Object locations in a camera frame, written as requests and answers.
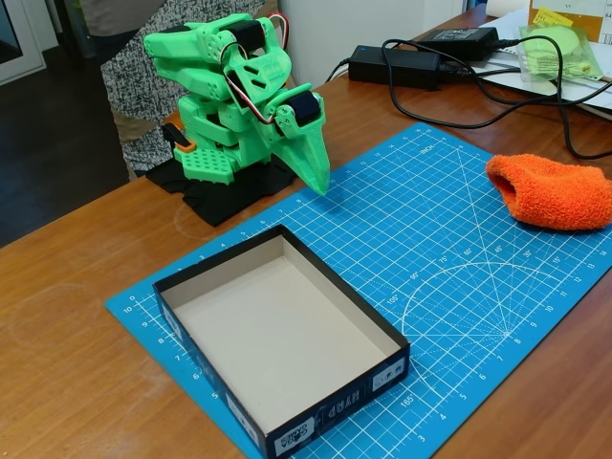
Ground orange fuzzy sock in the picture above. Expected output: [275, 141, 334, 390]
[485, 153, 612, 232]

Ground black cardboard box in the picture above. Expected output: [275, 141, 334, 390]
[152, 224, 411, 456]

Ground black power adapter blue light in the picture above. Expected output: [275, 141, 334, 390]
[347, 45, 442, 91]

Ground orange and black table clamp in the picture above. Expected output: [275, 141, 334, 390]
[162, 117, 196, 154]

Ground person in speckled dress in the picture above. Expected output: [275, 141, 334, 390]
[78, 0, 283, 181]

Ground blue cutting mat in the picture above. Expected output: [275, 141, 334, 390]
[103, 121, 612, 459]

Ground white paper sheets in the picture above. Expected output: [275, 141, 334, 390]
[470, 13, 612, 120]

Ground plastic bag with green parts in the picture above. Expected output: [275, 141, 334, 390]
[518, 23, 606, 85]

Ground yellow sticky note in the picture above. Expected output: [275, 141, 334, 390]
[533, 7, 575, 30]

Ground white framed glass door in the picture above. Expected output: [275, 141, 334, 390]
[0, 0, 47, 87]

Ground brown cardboard box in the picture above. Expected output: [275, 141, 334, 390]
[528, 0, 612, 44]

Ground thin black adapter cable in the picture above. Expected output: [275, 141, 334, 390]
[326, 57, 353, 85]

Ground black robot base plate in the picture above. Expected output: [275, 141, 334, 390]
[145, 152, 300, 227]

